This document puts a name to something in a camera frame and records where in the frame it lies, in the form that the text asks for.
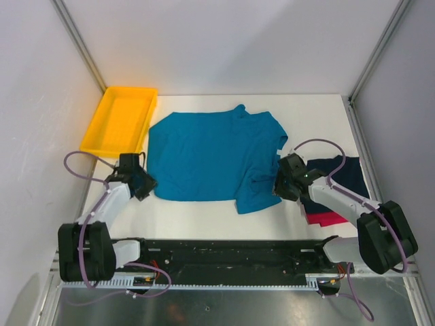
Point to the right aluminium frame post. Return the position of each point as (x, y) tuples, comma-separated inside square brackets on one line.
[(387, 35)]

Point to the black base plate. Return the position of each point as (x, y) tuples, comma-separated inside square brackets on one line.
[(240, 261)]

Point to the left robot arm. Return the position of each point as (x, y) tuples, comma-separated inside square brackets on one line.
[(86, 251)]

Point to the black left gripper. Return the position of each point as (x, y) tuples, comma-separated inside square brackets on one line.
[(149, 184)]

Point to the yellow plastic tray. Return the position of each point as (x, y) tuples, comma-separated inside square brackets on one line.
[(120, 122)]

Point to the folded red t shirt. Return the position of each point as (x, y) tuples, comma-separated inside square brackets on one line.
[(325, 219)]

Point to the aluminium frame post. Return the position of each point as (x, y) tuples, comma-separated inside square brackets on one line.
[(387, 35), (78, 41)]

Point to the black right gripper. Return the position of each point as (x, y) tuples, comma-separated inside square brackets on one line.
[(278, 189)]

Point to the teal t shirt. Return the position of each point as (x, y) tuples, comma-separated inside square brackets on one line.
[(219, 156)]

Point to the left aluminium frame post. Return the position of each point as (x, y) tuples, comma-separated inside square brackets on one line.
[(78, 41)]

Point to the folded navy t shirt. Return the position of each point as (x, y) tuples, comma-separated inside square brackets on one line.
[(349, 176)]

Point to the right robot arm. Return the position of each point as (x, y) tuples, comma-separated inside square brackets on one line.
[(384, 241)]

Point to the grey slotted cable duct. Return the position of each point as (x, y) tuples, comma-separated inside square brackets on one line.
[(145, 281)]

